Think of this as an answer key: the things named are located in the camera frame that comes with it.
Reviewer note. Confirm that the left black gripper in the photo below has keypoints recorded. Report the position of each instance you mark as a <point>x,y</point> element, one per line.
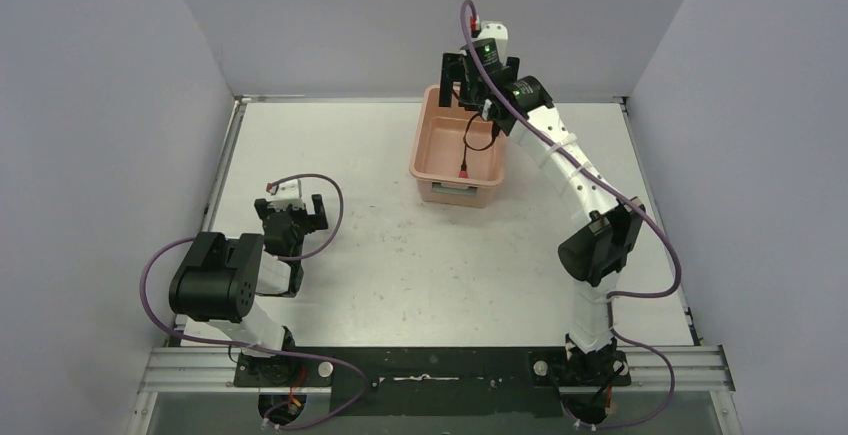
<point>291,218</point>

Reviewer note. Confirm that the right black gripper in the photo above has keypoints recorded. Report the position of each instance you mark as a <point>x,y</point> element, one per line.
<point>452,70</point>

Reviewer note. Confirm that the red handled screwdriver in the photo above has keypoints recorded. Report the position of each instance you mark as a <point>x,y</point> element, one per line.
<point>463,172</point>

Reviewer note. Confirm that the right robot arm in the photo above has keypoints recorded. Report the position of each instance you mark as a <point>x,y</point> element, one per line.
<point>605,229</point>

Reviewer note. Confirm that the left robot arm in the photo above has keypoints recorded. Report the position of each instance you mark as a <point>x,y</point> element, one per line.
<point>220,279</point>

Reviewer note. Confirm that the pink plastic bin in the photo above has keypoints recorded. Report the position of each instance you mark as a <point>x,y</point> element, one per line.
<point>441,134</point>

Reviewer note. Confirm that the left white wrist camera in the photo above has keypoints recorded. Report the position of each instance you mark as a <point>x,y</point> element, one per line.
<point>285,195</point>

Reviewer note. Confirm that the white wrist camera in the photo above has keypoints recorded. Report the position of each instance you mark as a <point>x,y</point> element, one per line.
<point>285,195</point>
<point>492,30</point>

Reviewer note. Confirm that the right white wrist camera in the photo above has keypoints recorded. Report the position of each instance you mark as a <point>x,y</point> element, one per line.
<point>492,30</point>

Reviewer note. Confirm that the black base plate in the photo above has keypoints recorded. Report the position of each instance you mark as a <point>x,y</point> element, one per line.
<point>343,380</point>

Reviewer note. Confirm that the aluminium frame rail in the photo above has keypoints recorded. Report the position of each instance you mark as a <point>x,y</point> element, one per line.
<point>214,370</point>

